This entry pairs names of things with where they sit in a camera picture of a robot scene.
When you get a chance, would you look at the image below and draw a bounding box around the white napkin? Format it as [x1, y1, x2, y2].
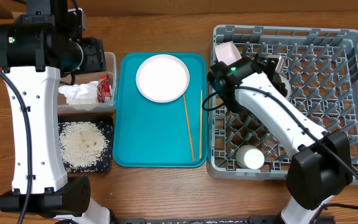
[58, 81, 99, 105]

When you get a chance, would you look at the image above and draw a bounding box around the red snack wrapper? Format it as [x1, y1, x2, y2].
[97, 74, 112, 103]

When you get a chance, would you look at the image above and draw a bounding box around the small pink white bowl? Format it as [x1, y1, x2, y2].
[214, 42, 242, 65]

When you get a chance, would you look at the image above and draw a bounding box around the large white plate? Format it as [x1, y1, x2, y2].
[135, 54, 190, 103]

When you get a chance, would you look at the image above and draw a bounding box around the white cup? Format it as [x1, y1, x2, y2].
[236, 145, 265, 169]

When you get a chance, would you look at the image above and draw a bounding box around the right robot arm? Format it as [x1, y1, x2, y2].
[207, 55, 353, 223]

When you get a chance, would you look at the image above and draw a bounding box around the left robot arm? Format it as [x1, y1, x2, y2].
[0, 0, 114, 223]

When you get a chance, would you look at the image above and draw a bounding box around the grey dishwasher rack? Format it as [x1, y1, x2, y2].
[206, 25, 358, 180]

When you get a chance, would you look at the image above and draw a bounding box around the clear plastic bin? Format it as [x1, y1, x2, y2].
[57, 52, 118, 114]

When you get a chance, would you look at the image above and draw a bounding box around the black plastic tray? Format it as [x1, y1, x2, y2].
[58, 114, 114, 173]

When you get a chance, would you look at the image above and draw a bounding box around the pile of rice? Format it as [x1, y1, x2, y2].
[59, 121, 109, 172]

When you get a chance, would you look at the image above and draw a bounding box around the teal serving tray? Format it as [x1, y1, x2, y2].
[112, 52, 208, 167]

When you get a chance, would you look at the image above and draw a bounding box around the left wooden chopstick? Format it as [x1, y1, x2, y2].
[183, 94, 195, 162]

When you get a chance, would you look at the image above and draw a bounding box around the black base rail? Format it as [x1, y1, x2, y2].
[110, 215, 336, 224]

